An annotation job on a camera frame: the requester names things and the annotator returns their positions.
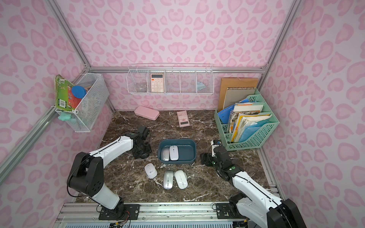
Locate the white wire wall basket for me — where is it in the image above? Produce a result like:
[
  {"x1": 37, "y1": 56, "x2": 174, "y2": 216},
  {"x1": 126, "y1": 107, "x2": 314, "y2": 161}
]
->
[{"x1": 126, "y1": 63, "x2": 215, "y2": 95}]

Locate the white mesh side basket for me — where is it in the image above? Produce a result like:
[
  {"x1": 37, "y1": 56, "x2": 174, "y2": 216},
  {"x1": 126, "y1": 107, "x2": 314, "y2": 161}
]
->
[{"x1": 56, "y1": 73, "x2": 109, "y2": 133}]

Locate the pink calculator on table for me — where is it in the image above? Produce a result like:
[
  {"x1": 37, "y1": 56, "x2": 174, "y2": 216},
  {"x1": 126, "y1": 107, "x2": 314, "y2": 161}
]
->
[{"x1": 177, "y1": 110, "x2": 190, "y2": 128}]

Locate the white round mouse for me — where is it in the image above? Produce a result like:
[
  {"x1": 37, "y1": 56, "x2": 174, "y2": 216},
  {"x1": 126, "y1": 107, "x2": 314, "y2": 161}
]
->
[{"x1": 144, "y1": 163, "x2": 157, "y2": 179}]

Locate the spiral sketch pad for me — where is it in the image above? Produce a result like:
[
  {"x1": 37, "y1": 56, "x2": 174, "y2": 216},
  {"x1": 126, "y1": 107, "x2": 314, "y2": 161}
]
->
[{"x1": 223, "y1": 87, "x2": 256, "y2": 109}]

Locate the mint green cloth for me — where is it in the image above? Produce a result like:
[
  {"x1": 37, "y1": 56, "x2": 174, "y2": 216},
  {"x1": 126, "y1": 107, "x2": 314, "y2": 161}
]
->
[{"x1": 58, "y1": 112, "x2": 77, "y2": 124}]

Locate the clear item in basket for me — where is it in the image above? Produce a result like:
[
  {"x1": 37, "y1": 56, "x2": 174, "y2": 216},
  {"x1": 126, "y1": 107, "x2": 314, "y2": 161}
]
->
[{"x1": 135, "y1": 83, "x2": 148, "y2": 93}]

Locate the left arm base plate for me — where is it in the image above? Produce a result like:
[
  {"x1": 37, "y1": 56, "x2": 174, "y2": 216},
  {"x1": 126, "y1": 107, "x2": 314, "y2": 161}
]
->
[{"x1": 98, "y1": 203, "x2": 141, "y2": 221}]

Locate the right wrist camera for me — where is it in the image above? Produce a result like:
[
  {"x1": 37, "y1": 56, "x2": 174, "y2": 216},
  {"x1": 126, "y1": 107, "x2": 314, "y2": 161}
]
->
[{"x1": 211, "y1": 140, "x2": 222, "y2": 157}]

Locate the blue round disc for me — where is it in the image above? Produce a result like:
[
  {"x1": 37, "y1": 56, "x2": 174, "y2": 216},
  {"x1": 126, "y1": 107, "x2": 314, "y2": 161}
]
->
[{"x1": 71, "y1": 85, "x2": 87, "y2": 99}]

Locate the green packaged card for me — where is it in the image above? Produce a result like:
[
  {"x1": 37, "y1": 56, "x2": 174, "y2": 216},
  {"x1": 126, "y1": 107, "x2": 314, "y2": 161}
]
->
[{"x1": 55, "y1": 75, "x2": 74, "y2": 111}]

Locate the stack of books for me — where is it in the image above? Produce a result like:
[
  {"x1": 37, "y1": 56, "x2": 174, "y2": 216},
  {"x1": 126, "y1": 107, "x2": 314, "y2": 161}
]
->
[{"x1": 228, "y1": 102, "x2": 272, "y2": 143}]

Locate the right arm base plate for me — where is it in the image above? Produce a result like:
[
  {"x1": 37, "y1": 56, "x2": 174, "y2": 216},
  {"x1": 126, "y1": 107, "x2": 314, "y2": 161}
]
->
[{"x1": 212, "y1": 203, "x2": 245, "y2": 219}]

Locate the brown clipboard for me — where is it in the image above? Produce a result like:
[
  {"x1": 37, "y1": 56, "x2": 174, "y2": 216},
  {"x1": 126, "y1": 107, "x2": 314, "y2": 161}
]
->
[{"x1": 217, "y1": 78, "x2": 259, "y2": 111}]

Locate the light blue item in basket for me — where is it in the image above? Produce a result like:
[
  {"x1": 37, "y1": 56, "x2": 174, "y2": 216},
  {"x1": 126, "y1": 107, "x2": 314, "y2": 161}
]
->
[{"x1": 197, "y1": 82, "x2": 206, "y2": 91}]

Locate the silver grey mouse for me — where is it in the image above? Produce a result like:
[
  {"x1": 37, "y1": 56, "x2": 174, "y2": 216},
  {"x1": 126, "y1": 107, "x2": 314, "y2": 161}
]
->
[{"x1": 163, "y1": 170, "x2": 174, "y2": 190}]

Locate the light grey mouse in box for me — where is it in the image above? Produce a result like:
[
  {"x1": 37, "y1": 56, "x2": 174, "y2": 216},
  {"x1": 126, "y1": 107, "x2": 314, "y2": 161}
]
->
[{"x1": 161, "y1": 147, "x2": 170, "y2": 161}]

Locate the green file organizer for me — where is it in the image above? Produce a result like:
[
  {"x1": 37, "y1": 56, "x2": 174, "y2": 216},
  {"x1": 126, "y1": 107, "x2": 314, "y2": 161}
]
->
[{"x1": 214, "y1": 89, "x2": 279, "y2": 151}]

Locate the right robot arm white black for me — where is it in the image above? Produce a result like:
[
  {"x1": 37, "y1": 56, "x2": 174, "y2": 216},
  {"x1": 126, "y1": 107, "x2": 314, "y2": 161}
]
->
[{"x1": 201, "y1": 146, "x2": 306, "y2": 228}]

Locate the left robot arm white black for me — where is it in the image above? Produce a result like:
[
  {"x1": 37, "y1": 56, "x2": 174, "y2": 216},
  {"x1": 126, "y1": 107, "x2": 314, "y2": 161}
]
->
[{"x1": 67, "y1": 126, "x2": 152, "y2": 211}]

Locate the pink pencil case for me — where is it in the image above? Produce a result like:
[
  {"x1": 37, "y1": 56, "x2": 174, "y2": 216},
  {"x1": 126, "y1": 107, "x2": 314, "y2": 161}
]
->
[{"x1": 134, "y1": 106, "x2": 160, "y2": 121}]

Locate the aluminium front rail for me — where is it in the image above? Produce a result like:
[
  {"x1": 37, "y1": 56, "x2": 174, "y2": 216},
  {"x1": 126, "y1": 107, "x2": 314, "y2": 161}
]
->
[{"x1": 54, "y1": 201, "x2": 260, "y2": 228}]

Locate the pink calculator in basket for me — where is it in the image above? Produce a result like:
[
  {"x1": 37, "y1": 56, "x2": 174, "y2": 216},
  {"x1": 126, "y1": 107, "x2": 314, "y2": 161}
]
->
[{"x1": 150, "y1": 73, "x2": 164, "y2": 93}]

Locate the white slim mouse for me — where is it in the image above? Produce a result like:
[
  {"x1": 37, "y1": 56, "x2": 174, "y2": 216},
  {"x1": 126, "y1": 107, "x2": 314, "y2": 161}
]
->
[{"x1": 175, "y1": 170, "x2": 188, "y2": 189}]

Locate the dark teal storage box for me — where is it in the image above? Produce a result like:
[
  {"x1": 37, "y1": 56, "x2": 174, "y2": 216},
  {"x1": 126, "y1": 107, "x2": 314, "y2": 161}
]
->
[{"x1": 157, "y1": 139, "x2": 196, "y2": 164}]

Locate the blue folder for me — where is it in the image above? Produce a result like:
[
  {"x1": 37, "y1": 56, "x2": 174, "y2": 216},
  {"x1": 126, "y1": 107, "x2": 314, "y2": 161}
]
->
[{"x1": 218, "y1": 104, "x2": 235, "y2": 124}]

